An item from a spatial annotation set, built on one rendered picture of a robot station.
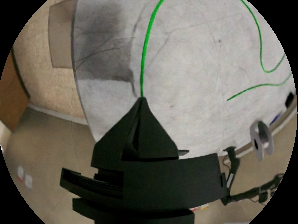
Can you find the green cable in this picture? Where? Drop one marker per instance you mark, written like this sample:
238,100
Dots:
147,38

